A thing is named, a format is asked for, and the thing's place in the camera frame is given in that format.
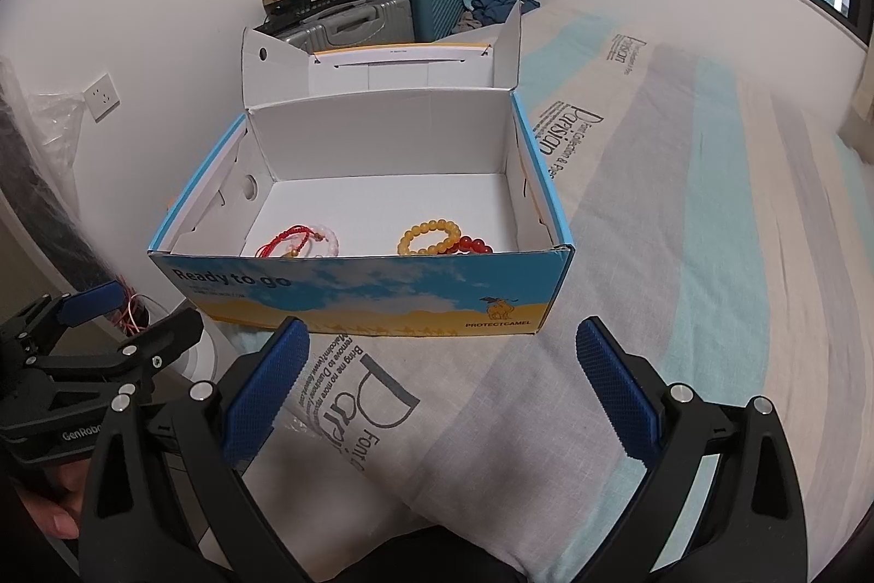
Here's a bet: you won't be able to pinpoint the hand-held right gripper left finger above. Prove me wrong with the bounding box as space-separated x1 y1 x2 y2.
78 315 311 583

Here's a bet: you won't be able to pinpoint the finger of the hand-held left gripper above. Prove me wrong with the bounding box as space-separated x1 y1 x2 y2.
31 310 206 403
0 281 124 352

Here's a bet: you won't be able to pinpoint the person's left hand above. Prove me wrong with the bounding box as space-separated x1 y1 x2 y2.
17 463 86 539

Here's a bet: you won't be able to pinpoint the pale pink bead bracelet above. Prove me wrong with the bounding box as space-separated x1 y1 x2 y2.
293 221 342 257

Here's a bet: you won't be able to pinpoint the blue and white cardboard box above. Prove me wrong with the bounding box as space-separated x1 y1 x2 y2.
146 0 575 338

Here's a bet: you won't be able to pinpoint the orange cables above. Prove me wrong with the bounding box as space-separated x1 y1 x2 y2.
113 282 151 334

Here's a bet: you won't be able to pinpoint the plastic wrapped dark object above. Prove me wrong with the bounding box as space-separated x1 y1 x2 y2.
0 57 90 311

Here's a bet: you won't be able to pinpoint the yellow bead bracelet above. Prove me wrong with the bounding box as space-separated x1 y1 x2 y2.
397 220 465 256

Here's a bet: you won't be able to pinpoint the red string bracelet gold tube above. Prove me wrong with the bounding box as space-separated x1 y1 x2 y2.
256 224 311 260

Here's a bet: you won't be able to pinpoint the grey suitcase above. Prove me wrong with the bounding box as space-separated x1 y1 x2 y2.
276 0 414 55

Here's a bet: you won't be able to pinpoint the white wall socket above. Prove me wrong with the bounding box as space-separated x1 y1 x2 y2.
82 72 124 121

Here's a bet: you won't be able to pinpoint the striped printed bed sheet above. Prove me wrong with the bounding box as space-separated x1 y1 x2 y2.
218 0 874 583

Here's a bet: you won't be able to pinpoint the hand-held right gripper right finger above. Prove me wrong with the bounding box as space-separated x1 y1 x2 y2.
575 316 807 583

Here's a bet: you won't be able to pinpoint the blue clothes heap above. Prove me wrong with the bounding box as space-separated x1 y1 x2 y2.
454 0 540 38

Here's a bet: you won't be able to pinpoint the white round appliance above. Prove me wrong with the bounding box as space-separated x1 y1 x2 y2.
164 323 226 379

